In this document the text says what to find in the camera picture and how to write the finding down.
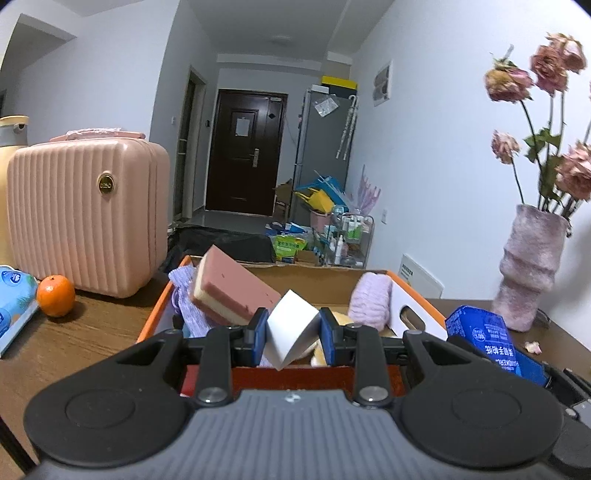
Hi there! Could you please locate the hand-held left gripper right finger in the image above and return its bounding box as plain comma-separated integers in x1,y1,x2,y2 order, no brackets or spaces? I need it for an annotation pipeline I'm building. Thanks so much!
320,308,475,408

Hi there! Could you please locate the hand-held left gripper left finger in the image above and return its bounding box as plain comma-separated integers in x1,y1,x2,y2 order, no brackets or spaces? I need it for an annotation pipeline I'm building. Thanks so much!
113,308,269,408

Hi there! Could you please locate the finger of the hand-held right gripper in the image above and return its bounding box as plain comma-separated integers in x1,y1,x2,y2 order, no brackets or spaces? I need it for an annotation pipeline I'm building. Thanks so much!
544,364,591,402

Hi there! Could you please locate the white wedge sponge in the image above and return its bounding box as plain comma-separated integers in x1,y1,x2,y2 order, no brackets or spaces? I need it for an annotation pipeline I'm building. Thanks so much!
265,289,321,371

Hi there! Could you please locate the red printed cardboard box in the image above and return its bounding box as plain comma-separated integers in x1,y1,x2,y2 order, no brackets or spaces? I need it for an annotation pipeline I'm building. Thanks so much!
136,255,451,400

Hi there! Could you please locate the purple fluffy headband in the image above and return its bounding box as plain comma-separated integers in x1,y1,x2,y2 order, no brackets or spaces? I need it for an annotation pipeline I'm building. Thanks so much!
347,272,393,333

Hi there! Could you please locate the pink layered sponge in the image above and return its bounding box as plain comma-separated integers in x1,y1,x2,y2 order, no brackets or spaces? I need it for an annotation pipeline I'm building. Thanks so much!
189,244,283,329

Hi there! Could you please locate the purple knitted cloth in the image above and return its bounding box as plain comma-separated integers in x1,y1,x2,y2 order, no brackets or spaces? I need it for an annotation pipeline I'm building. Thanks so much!
167,265,213,337

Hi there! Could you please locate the blue tissue pack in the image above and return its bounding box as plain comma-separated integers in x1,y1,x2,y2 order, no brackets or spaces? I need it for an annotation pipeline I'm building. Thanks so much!
444,305,550,388

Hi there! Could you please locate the green printed bag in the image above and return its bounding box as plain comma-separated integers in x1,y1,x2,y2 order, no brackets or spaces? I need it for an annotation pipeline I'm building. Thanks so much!
272,233,308,263

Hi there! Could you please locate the black duffel bag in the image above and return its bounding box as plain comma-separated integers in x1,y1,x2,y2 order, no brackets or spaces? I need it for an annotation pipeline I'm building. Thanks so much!
159,226,277,273

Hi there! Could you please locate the purple textured vase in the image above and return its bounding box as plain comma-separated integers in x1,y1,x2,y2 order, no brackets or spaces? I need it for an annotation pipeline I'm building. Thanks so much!
491,204,572,333

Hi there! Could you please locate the yellow bag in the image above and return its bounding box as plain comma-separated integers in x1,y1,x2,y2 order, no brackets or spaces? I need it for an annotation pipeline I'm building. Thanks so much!
295,189,331,213

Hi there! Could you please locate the dark brown entrance door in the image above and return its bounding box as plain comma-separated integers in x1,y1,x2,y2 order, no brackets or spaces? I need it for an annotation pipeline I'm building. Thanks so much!
204,89,288,217

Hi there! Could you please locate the blue plastic bag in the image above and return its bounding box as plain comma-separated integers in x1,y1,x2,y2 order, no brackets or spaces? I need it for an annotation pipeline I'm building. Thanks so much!
295,175,345,204

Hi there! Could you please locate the grey refrigerator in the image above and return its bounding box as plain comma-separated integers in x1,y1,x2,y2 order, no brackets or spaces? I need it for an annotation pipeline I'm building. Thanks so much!
293,84,358,217

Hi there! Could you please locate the grey interior door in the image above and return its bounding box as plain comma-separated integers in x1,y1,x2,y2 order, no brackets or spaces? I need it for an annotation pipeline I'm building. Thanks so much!
175,67,206,222

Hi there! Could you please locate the clear folded umbrella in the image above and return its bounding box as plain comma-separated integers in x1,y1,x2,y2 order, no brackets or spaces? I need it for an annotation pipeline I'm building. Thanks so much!
337,95,359,161

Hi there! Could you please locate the orange mandarin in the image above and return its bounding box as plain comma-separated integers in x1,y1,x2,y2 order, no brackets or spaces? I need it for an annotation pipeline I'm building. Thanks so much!
36,274,76,318

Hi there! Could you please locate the pink ribbed suitcase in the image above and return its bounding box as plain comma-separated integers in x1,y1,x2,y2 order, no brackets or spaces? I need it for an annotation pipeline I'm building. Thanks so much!
7,129,171,298

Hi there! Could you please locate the yellow insulated bottle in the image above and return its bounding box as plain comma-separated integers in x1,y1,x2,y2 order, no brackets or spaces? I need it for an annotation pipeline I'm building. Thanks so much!
0,115,31,267

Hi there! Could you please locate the wire rolling cart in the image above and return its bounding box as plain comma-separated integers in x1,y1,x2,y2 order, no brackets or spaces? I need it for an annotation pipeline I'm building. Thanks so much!
323,212,375,268

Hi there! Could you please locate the white wall panel box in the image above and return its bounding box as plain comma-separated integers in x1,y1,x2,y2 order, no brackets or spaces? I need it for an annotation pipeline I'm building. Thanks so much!
401,253,445,300

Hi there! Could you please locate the purple feathery wall decoration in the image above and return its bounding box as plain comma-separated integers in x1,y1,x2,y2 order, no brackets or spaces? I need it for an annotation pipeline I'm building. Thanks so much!
353,166,382,215

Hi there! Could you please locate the white wall fuse box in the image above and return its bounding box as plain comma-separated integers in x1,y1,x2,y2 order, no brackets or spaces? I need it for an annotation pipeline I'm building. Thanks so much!
372,60,394,107

